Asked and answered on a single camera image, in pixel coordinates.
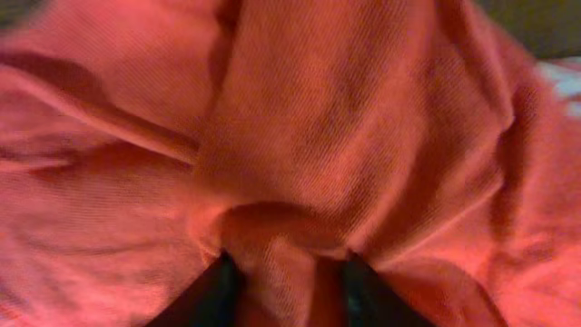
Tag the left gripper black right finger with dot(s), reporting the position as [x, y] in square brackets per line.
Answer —
[370, 302]

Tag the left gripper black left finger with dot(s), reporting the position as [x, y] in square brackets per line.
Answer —
[210, 301]

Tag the orange t-shirt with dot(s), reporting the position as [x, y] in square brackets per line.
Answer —
[139, 139]

